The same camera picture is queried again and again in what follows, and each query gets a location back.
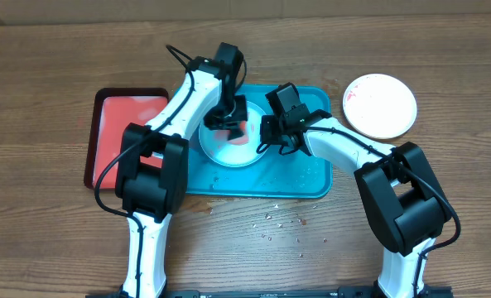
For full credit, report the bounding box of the green and orange sponge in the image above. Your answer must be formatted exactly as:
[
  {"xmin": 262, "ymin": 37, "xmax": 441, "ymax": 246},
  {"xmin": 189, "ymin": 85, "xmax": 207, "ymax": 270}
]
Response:
[{"xmin": 226, "ymin": 122, "xmax": 249, "ymax": 146}]

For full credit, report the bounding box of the light blue plate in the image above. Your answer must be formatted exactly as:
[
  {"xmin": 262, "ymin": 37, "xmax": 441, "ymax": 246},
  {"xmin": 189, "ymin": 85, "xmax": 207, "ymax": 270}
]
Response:
[{"xmin": 199, "ymin": 102, "xmax": 266, "ymax": 167}]

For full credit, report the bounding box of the white plate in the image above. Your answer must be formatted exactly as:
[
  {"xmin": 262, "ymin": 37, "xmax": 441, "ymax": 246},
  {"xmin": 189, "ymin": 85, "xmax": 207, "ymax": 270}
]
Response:
[{"xmin": 342, "ymin": 74, "xmax": 417, "ymax": 140}]

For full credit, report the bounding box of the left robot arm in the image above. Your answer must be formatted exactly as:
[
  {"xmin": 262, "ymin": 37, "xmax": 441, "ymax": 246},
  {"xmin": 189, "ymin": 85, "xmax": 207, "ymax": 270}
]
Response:
[{"xmin": 115, "ymin": 43, "xmax": 248, "ymax": 297}]

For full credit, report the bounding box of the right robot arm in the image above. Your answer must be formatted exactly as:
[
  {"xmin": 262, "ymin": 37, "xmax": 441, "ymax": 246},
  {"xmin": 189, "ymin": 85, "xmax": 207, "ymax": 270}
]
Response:
[{"xmin": 257, "ymin": 83, "xmax": 461, "ymax": 297}]

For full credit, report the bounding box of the teal plastic tray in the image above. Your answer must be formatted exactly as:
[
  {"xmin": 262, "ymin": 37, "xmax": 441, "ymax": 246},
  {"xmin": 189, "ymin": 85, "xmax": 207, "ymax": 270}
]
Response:
[{"xmin": 187, "ymin": 84, "xmax": 333, "ymax": 199}]

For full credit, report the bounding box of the dark red water tray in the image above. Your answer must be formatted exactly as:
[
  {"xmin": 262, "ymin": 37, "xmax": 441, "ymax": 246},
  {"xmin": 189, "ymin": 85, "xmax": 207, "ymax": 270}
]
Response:
[{"xmin": 84, "ymin": 88, "xmax": 169, "ymax": 189}]

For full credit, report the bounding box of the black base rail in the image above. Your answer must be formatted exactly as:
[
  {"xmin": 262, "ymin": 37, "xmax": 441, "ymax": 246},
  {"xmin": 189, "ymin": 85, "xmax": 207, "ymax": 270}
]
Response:
[{"xmin": 85, "ymin": 284, "xmax": 454, "ymax": 298}]

